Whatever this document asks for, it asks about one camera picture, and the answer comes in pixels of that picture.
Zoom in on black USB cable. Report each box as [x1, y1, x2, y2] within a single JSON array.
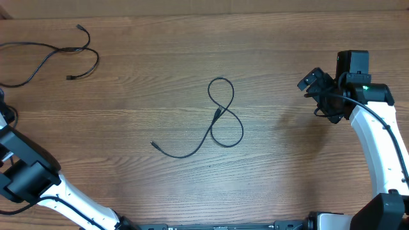
[[150, 77, 245, 159]]

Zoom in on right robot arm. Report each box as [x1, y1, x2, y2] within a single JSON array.
[[297, 50, 408, 230]]

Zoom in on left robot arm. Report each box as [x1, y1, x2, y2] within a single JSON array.
[[1, 91, 139, 229]]

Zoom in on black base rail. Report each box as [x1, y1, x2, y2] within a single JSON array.
[[137, 220, 305, 230]]

